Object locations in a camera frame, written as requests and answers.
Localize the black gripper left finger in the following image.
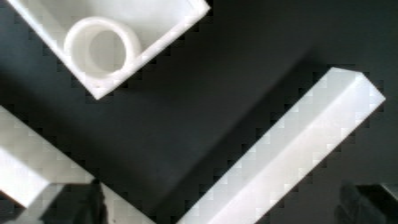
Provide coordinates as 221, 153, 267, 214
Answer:
40, 180, 109, 224

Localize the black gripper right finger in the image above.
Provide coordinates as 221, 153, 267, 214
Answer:
334, 182, 398, 224

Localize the white chair seat part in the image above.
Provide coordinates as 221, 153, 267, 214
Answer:
6, 0, 210, 98

